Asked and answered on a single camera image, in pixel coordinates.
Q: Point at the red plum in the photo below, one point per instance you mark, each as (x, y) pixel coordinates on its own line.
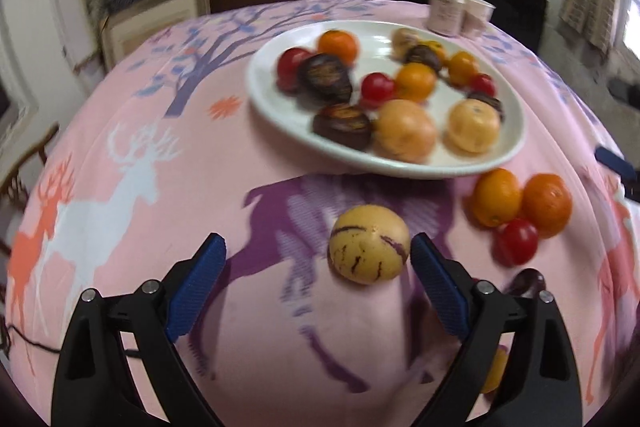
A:
(289, 66)

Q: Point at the pale yellow pepino melon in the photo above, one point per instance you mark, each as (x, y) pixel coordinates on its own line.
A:
(472, 125)

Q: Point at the dark purple plum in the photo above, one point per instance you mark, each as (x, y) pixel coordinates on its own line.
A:
(527, 283)

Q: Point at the white paper cup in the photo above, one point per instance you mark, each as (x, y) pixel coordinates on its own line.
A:
(477, 19)

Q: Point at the tan longan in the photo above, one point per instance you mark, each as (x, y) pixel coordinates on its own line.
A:
(495, 369)

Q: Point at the pale beverage can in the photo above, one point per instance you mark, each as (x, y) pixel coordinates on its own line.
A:
(444, 12)

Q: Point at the carved wooden chair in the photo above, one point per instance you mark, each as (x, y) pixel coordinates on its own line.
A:
(25, 162)

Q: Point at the cardboard framed beige panel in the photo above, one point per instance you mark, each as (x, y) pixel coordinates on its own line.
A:
(145, 27)

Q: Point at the light orange tangerine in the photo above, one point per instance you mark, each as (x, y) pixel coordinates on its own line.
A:
(496, 197)

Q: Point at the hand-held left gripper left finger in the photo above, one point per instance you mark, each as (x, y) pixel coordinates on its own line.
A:
(195, 289)

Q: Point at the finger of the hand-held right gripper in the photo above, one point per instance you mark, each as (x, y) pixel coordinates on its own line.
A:
(634, 192)
(616, 163)

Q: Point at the deep orange tangerine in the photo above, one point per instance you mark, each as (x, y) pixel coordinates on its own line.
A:
(547, 205)

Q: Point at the red cherry tomato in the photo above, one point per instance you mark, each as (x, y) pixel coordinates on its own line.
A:
(482, 84)
(516, 242)
(376, 89)

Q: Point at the striped pepino melon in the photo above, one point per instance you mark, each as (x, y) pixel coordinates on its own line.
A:
(403, 38)
(369, 243)

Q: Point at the white panel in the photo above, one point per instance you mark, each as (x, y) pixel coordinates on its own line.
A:
(65, 7)

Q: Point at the bright window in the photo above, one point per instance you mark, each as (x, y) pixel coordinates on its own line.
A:
(631, 17)

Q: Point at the mandarin with green stem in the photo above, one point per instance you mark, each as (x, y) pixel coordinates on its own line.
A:
(339, 46)

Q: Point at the white oval plate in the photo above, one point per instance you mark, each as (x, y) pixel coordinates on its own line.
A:
(280, 117)

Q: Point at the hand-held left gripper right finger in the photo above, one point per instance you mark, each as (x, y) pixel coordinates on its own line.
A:
(440, 287)

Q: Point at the yellow passion fruit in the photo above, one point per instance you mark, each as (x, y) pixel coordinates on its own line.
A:
(405, 129)

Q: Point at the pink deer print tablecloth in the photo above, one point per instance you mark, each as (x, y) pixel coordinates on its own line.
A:
(200, 157)

